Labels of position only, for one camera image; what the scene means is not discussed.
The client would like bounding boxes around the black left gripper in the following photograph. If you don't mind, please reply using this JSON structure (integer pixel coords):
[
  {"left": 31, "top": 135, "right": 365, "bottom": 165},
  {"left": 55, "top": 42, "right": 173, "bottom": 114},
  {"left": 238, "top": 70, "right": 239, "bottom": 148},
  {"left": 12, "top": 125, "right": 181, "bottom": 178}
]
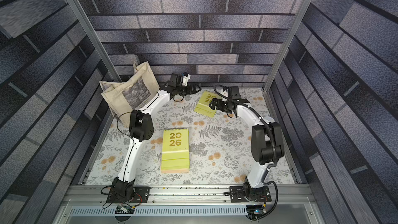
[{"left": 176, "top": 82, "right": 202, "bottom": 95}]

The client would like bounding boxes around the green 2026 calendar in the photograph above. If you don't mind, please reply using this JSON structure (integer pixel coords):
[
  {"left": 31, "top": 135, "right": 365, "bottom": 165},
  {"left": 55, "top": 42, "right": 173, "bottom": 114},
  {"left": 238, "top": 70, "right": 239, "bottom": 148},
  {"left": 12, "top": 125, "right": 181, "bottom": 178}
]
[
  {"left": 161, "top": 129, "right": 190, "bottom": 170},
  {"left": 194, "top": 91, "right": 220, "bottom": 118}
]

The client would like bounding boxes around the pink 2026 desk calendar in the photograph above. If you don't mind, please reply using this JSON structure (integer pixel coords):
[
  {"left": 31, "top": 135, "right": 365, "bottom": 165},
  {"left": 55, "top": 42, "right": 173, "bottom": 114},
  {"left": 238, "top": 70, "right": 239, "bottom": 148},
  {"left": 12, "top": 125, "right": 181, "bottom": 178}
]
[{"left": 161, "top": 169, "right": 189, "bottom": 174}]

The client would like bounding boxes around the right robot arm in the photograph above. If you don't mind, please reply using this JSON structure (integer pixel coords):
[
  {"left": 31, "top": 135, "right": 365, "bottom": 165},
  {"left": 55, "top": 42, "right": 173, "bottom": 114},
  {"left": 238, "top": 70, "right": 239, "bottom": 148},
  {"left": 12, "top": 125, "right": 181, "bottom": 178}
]
[{"left": 209, "top": 85, "right": 285, "bottom": 201}]

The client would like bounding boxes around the cream canvas tote bag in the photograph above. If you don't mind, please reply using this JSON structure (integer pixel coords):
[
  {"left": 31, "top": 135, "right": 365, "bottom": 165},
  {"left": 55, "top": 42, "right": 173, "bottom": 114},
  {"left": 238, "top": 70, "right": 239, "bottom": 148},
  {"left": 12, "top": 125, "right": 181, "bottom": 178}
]
[{"left": 99, "top": 62, "right": 160, "bottom": 128}]

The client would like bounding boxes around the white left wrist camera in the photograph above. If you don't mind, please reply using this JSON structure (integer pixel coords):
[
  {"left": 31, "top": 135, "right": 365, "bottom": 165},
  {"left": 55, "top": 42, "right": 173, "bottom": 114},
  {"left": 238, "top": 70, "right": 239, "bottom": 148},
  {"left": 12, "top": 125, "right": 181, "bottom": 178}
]
[{"left": 181, "top": 73, "right": 191, "bottom": 87}]

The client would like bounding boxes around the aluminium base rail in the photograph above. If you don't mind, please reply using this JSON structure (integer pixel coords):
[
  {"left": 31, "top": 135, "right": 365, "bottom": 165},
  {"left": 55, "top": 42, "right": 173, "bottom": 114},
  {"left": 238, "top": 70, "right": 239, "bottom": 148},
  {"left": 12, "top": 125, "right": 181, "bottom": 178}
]
[{"left": 61, "top": 184, "right": 316, "bottom": 207}]

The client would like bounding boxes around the right aluminium frame post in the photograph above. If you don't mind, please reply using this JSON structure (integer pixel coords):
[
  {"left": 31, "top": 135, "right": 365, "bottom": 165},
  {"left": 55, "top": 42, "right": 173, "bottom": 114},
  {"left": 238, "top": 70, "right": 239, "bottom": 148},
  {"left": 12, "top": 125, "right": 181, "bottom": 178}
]
[{"left": 263, "top": 0, "right": 312, "bottom": 93}]

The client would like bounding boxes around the aluminium frame post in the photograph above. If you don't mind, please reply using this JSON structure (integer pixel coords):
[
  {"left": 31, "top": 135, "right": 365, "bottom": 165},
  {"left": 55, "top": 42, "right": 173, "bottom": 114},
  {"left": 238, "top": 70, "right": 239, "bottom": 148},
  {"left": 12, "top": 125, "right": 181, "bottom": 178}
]
[
  {"left": 66, "top": 0, "right": 122, "bottom": 82},
  {"left": 263, "top": 0, "right": 312, "bottom": 93}
]

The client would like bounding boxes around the left aluminium frame post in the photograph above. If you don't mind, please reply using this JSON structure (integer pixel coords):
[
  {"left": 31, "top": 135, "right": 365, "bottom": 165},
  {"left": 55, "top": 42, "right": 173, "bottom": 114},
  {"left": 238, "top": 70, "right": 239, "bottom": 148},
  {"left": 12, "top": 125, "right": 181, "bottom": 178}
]
[{"left": 66, "top": 0, "right": 122, "bottom": 82}]

